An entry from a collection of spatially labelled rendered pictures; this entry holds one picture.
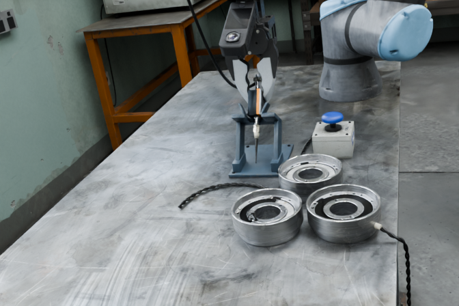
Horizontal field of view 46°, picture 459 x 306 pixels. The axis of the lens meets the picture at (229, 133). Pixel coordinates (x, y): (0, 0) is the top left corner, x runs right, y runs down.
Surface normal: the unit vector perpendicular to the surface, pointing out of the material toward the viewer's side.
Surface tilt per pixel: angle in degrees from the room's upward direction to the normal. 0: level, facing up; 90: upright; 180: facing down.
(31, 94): 90
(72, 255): 0
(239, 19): 29
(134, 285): 0
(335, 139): 90
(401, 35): 97
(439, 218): 0
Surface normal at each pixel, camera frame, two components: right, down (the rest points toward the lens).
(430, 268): -0.15, -0.91
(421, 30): 0.48, 0.39
